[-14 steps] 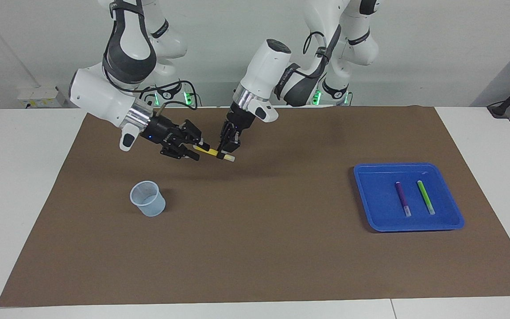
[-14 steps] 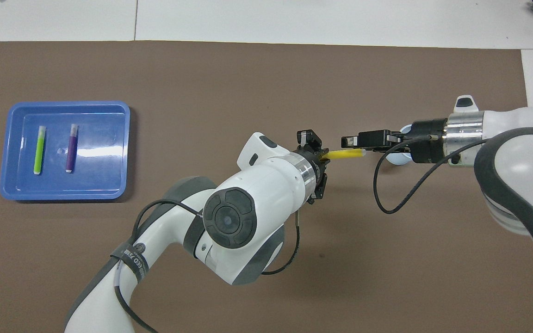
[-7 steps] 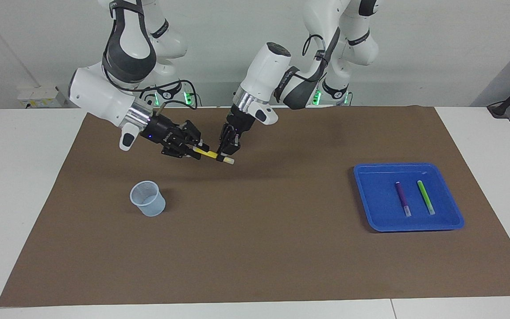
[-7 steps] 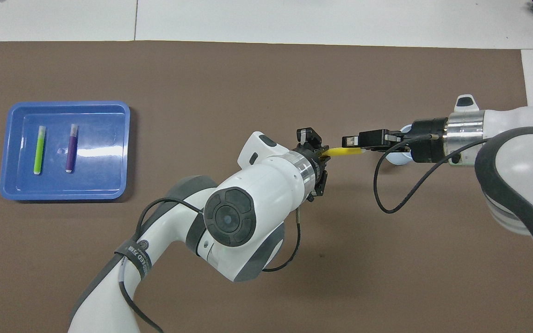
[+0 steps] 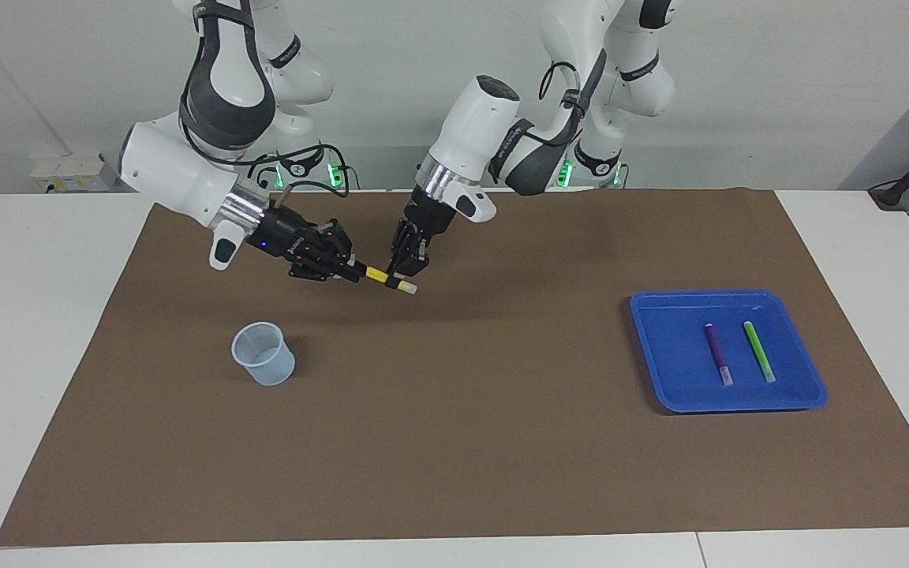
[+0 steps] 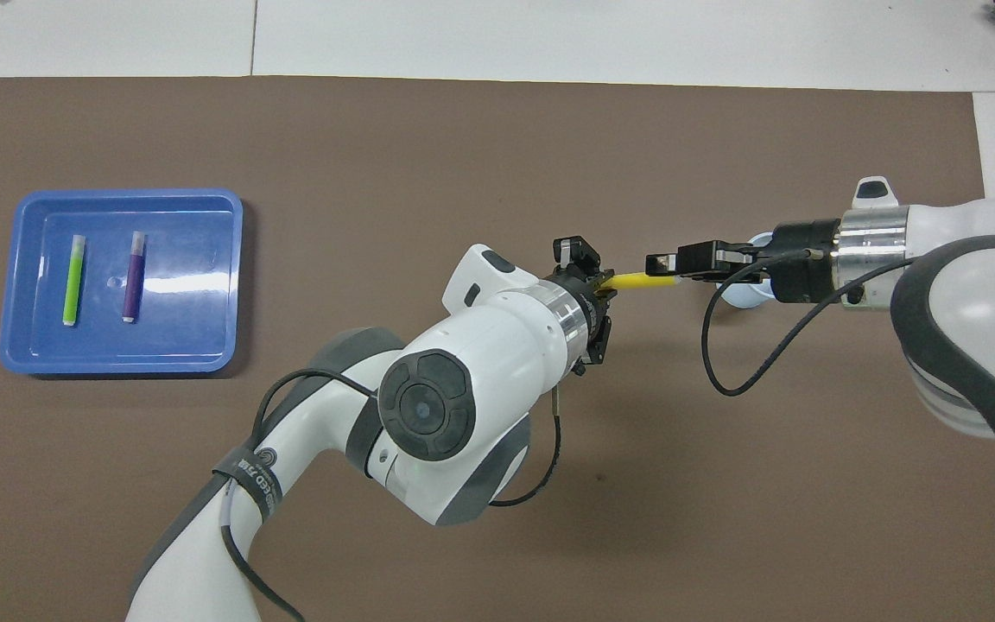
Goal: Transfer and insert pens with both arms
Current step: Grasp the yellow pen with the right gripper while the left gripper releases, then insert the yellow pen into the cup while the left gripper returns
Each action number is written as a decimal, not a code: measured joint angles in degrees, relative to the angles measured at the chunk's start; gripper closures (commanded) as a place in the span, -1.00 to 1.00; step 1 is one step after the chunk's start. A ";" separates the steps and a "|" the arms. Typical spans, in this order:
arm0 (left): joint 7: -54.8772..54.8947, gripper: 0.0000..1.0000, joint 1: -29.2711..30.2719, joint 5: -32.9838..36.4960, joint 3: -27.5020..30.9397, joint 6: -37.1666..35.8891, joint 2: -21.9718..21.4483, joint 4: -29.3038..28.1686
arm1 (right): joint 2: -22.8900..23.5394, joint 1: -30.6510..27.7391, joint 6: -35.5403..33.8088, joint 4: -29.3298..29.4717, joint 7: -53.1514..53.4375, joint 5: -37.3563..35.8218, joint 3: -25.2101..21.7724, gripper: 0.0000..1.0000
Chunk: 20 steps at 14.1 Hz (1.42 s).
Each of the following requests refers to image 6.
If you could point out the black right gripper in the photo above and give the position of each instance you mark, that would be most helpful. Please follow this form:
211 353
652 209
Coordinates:
804 263

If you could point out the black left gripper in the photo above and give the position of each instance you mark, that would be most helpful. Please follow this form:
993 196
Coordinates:
599 294

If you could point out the yellow marker pen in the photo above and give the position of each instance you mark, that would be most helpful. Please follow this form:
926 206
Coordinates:
631 281

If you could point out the purple marker pen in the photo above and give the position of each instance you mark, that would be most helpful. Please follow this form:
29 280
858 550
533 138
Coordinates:
134 281

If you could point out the green marker pen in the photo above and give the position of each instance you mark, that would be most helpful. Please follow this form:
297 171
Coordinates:
73 285

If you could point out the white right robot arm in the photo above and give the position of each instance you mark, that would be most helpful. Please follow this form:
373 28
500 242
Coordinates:
981 259

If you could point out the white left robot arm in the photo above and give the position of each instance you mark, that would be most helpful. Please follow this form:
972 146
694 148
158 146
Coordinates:
480 345

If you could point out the translucent plastic cup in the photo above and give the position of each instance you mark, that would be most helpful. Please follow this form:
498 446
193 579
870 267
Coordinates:
739 295

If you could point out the brown table mat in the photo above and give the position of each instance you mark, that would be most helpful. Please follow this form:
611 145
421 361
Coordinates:
463 155

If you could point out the blue plastic tray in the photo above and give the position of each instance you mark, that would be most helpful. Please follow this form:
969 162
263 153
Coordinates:
186 337

